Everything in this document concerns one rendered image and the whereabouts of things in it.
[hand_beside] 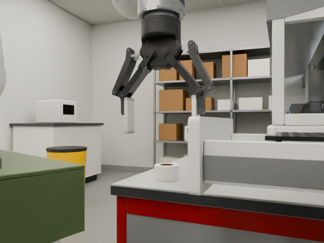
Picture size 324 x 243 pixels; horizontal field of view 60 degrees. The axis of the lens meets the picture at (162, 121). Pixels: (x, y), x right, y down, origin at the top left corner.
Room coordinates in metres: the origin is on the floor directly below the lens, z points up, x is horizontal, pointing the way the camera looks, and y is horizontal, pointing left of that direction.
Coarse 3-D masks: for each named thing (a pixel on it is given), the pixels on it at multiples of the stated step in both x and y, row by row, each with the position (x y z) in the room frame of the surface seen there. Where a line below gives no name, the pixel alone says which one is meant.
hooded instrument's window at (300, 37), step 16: (288, 32) 1.22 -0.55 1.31; (304, 32) 1.20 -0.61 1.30; (320, 32) 1.17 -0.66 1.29; (288, 48) 1.22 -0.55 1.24; (304, 48) 1.20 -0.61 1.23; (320, 48) 1.17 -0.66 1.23; (288, 64) 1.22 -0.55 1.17; (304, 64) 1.20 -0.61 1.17; (320, 64) 1.17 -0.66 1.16; (288, 80) 1.22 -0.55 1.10; (304, 80) 1.20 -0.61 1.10; (320, 80) 1.17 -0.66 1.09; (288, 96) 1.22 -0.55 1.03; (304, 96) 1.20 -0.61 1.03; (320, 96) 1.17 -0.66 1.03; (288, 112) 1.22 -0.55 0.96; (304, 112) 1.20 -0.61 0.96; (320, 112) 1.17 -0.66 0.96
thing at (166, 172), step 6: (156, 168) 0.77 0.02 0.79; (162, 168) 0.75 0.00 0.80; (168, 168) 0.75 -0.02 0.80; (174, 168) 0.76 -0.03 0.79; (156, 174) 0.77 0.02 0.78; (162, 174) 0.75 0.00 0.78; (168, 174) 0.75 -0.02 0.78; (174, 174) 0.76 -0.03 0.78; (162, 180) 0.75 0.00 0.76; (168, 180) 0.75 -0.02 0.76; (174, 180) 0.76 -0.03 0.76
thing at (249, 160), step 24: (216, 144) 0.39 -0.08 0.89; (240, 144) 0.38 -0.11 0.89; (264, 144) 0.37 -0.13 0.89; (288, 144) 0.36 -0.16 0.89; (312, 144) 0.35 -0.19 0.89; (216, 168) 0.39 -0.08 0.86; (240, 168) 0.38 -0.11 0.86; (264, 168) 0.37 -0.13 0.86; (288, 168) 0.35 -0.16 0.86; (312, 168) 0.34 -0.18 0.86
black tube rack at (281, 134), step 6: (282, 132) 0.55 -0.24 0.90; (288, 132) 0.55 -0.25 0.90; (294, 132) 0.55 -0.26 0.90; (282, 138) 0.39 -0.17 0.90; (288, 138) 0.39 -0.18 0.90; (294, 138) 0.39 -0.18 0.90; (300, 138) 0.39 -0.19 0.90; (306, 138) 0.38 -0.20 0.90; (312, 138) 0.38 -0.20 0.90; (318, 138) 0.38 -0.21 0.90
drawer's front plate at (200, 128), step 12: (192, 120) 0.39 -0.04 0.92; (204, 120) 0.41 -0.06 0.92; (216, 120) 0.48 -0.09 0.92; (228, 120) 0.59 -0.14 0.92; (192, 132) 0.39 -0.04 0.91; (204, 132) 0.41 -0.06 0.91; (216, 132) 0.48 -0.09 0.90; (228, 132) 0.59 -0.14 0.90; (192, 144) 0.39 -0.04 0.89; (192, 156) 0.39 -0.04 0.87; (192, 168) 0.39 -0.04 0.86; (192, 180) 0.39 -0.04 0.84; (192, 192) 0.39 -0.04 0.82
